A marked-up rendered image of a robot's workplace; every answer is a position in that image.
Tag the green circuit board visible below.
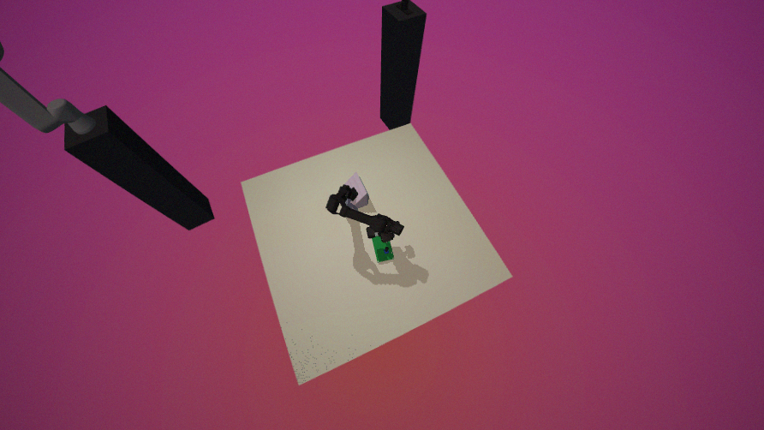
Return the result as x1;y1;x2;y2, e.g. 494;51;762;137
372;236;394;263

